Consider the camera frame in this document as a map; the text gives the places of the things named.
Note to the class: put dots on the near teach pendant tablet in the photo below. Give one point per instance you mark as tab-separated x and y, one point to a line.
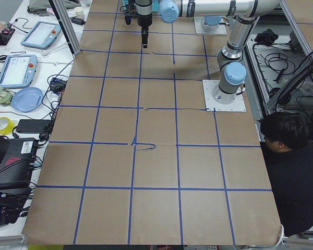
18	71

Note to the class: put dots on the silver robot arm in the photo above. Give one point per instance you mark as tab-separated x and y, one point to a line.
212	20
246	13

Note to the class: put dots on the green masking tape stack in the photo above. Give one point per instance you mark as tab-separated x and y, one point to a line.
5	96

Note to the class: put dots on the yellow tape roll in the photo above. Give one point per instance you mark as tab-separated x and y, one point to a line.
6	126

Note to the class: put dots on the person in black shirt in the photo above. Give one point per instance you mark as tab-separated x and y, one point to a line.
288	154

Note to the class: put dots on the black power adapter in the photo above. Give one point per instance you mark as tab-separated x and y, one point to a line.
32	126

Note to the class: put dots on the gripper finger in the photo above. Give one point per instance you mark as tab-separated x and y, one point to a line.
143	37
146	36

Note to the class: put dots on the black computer box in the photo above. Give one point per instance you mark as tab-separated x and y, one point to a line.
16	157

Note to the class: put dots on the far teach pendant tablet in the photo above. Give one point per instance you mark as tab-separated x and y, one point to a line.
42	35

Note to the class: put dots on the teach pendant tablet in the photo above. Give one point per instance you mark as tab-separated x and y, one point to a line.
18	71
42	35

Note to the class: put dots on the aluminium frame post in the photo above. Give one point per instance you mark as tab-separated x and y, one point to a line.
66	26

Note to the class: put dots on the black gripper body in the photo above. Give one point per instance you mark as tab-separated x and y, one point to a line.
144	22

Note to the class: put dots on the blue plastic plate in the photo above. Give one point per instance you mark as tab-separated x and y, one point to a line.
27	99

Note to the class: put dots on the cream paper cup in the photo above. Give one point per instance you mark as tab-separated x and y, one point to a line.
79	11

